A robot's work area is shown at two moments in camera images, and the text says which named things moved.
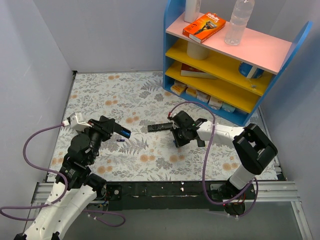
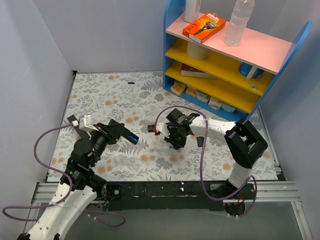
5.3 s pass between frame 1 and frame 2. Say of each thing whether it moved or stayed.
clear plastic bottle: stayed
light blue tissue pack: stayed
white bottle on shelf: stayed
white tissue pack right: stayed
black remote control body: moved
